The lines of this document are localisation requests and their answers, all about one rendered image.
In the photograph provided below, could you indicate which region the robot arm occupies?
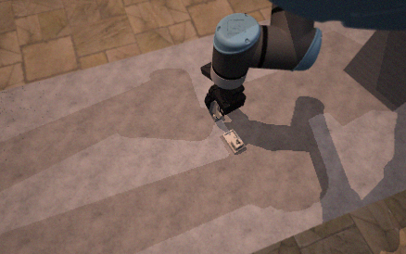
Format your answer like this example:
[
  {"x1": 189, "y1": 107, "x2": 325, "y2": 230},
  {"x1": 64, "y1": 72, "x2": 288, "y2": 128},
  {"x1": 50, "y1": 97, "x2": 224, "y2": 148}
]
[{"x1": 201, "y1": 0, "x2": 406, "y2": 89}]

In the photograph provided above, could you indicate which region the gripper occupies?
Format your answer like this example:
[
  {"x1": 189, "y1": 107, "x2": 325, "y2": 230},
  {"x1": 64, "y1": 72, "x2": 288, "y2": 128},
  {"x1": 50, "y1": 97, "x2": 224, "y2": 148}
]
[{"x1": 205, "y1": 84, "x2": 247, "y2": 120}]

